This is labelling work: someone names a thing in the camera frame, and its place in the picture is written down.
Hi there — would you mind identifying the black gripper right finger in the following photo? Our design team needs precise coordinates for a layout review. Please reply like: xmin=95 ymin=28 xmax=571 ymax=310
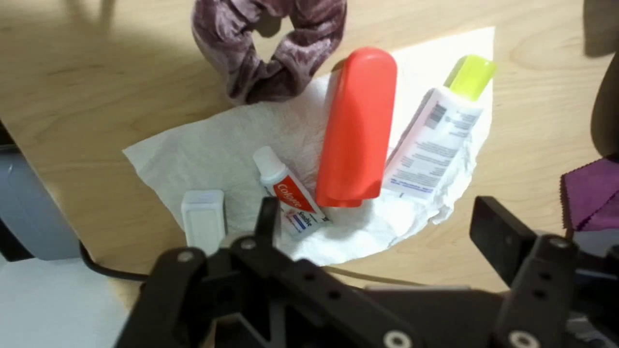
xmin=468 ymin=196 xmax=583 ymax=348

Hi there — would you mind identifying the black desk cable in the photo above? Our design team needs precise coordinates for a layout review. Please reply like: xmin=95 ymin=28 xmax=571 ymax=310
xmin=76 ymin=241 xmax=153 ymax=285

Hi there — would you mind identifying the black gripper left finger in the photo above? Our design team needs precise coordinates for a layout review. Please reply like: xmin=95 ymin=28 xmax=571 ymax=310
xmin=114 ymin=196 xmax=422 ymax=348

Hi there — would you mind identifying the black bag with crest logo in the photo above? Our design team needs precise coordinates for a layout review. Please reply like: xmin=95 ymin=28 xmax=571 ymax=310
xmin=588 ymin=63 xmax=619 ymax=161

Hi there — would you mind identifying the purple cloth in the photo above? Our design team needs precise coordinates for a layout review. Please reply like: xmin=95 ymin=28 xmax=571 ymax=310
xmin=559 ymin=157 xmax=619 ymax=235

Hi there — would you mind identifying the small toothpaste tube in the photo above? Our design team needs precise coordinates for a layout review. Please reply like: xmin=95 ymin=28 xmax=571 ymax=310
xmin=250 ymin=146 xmax=331 ymax=239

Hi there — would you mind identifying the purple velvet scrunchie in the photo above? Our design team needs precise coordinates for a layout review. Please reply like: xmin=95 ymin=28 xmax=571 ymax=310
xmin=190 ymin=0 xmax=348 ymax=107

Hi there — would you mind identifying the orange plastic case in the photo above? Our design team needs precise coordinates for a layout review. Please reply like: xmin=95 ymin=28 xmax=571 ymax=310
xmin=314 ymin=47 xmax=401 ymax=212

